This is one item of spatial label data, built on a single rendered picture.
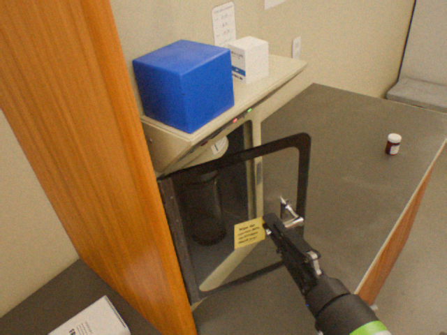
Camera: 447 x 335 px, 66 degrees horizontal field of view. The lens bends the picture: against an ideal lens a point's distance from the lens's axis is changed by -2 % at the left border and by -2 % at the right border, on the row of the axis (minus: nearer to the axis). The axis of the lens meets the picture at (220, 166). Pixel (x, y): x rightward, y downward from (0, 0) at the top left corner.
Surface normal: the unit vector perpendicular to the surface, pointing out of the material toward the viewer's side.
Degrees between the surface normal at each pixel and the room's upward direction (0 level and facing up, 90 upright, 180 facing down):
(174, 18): 90
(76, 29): 90
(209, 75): 90
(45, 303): 0
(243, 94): 0
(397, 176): 0
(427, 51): 90
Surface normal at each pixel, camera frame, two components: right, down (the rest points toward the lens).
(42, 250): 0.76, 0.34
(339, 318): -0.49, -0.58
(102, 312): -0.09, -0.79
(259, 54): 0.57, 0.46
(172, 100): -0.65, 0.51
